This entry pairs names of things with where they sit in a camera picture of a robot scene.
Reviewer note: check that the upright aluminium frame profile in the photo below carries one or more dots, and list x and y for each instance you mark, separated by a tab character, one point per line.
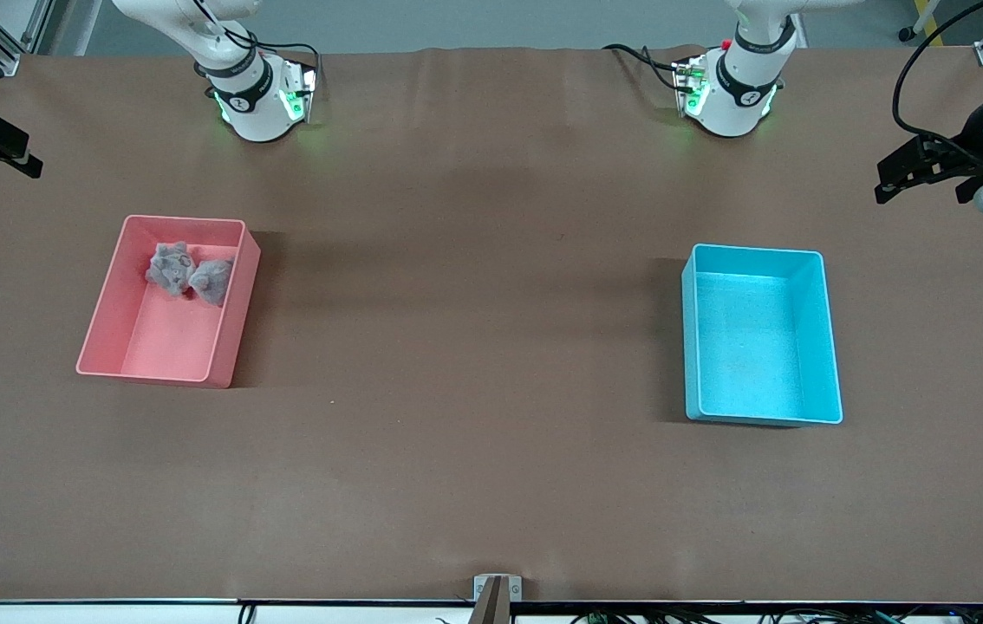
38	26

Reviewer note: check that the blue plastic box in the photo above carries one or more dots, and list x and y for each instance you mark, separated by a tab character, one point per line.
751	364

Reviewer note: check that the right arm base connector plate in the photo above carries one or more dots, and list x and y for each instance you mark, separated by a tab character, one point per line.
305	95

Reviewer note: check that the grey caster leg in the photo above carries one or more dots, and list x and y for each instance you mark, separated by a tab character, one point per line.
905	34

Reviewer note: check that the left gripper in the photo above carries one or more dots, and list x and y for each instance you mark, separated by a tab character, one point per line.
974	135

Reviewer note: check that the grey plush toy with face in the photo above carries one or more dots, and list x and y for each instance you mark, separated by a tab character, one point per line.
169	269

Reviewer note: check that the grey metal bracket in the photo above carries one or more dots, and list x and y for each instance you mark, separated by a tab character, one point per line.
516	582

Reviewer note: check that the pink plastic box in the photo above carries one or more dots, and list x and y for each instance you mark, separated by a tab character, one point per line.
171	347

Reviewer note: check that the brown table cover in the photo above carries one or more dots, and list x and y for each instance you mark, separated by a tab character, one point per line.
491	477

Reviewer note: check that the black table edge trim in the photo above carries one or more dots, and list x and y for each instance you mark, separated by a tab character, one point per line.
717	604

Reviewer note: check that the left arm base connector plate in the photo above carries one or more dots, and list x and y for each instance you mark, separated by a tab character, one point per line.
684	82

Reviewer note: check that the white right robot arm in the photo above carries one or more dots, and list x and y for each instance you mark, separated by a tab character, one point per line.
249	104

